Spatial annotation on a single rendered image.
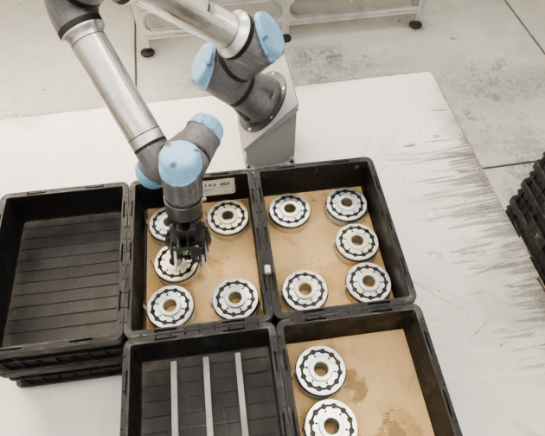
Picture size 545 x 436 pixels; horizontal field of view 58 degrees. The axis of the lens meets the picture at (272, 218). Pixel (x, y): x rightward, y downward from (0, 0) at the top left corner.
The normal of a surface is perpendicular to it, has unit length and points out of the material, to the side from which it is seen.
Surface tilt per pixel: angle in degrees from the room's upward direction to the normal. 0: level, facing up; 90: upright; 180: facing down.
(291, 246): 0
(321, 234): 0
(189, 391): 0
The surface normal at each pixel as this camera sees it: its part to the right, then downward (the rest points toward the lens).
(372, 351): 0.00, -0.56
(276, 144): 0.16, 0.82
